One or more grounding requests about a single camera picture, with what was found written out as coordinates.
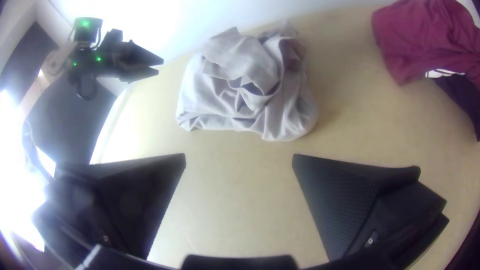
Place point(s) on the dark garment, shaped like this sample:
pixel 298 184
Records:
pixel 463 97

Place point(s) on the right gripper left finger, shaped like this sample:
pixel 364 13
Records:
pixel 123 202

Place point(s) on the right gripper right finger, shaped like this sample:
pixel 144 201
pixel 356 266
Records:
pixel 352 206

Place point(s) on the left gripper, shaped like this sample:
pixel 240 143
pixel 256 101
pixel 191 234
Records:
pixel 112 62

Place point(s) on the maroon garment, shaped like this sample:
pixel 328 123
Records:
pixel 423 37

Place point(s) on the grey t-shirt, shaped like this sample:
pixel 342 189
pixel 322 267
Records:
pixel 243 86

